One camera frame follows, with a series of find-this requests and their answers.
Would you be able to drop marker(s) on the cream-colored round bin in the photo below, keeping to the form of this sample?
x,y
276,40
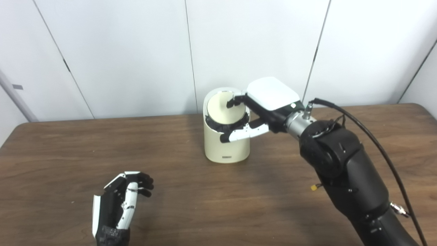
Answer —
x,y
218,148

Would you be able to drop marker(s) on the black bin liner bag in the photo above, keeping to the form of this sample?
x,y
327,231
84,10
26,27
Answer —
x,y
222,127

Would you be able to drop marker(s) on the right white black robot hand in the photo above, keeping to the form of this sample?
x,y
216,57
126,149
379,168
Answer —
x,y
271,94

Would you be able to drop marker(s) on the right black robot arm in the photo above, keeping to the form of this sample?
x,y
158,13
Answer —
x,y
348,171

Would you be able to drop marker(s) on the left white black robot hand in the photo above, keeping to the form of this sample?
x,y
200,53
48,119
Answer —
x,y
109,212

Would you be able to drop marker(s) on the small grey post label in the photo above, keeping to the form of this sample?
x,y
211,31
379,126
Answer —
x,y
17,87

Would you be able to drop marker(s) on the grey partition post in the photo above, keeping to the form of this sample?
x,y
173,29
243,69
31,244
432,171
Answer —
x,y
17,99

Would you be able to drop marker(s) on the cream round bin lid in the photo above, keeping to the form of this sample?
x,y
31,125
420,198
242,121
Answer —
x,y
220,109

